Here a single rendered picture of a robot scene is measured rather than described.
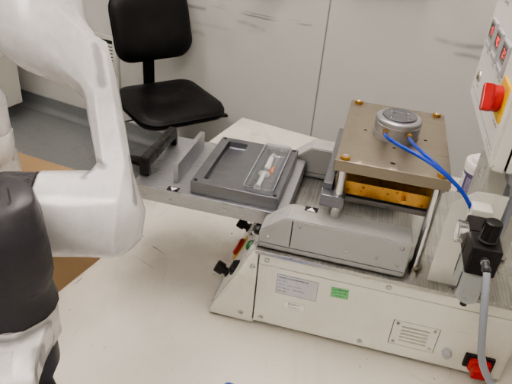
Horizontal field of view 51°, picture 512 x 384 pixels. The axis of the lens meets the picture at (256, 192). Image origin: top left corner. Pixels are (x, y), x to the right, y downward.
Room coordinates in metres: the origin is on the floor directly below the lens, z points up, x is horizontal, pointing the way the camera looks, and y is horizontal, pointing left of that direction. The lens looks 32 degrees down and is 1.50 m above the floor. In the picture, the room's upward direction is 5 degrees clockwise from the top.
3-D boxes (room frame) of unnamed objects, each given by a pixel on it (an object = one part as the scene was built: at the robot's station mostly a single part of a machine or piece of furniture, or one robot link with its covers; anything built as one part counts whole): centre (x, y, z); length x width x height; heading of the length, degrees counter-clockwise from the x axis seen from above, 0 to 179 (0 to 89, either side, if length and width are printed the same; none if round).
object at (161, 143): (0.96, 0.20, 0.99); 0.15 x 0.02 x 0.04; 168
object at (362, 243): (0.75, -0.13, 0.97); 0.26 x 0.05 x 0.07; 78
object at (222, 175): (0.92, 0.02, 0.98); 0.20 x 0.17 x 0.03; 168
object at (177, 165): (0.93, 0.07, 0.97); 0.30 x 0.22 x 0.08; 78
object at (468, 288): (0.62, -0.32, 1.05); 0.15 x 0.05 x 0.15; 168
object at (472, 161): (1.25, -0.58, 0.83); 0.09 x 0.09 x 0.15
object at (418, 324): (0.85, -0.22, 0.84); 0.53 x 0.37 x 0.17; 78
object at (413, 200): (0.86, -0.23, 1.07); 0.22 x 0.17 x 0.10; 168
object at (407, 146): (0.84, -0.26, 1.08); 0.31 x 0.24 x 0.13; 168
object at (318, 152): (1.02, -0.19, 0.97); 0.25 x 0.05 x 0.07; 78
